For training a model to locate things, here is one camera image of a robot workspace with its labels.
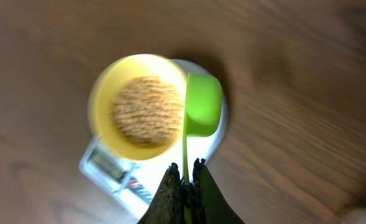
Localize green plastic measuring spoon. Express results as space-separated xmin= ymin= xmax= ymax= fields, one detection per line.
xmin=182 ymin=73 xmax=223 ymax=223

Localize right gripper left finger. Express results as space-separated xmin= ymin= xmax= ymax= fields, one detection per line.
xmin=138 ymin=162 xmax=185 ymax=224

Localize white digital kitchen scale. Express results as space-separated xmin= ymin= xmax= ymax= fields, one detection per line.
xmin=79 ymin=59 xmax=228 ymax=219

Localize yellow plastic bowl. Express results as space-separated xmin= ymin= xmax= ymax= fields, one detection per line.
xmin=87 ymin=54 xmax=187 ymax=161

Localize soybeans in bowl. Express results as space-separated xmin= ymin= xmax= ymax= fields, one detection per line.
xmin=112 ymin=77 xmax=184 ymax=147

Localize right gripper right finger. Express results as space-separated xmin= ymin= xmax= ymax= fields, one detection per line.
xmin=190 ymin=158 xmax=244 ymax=224

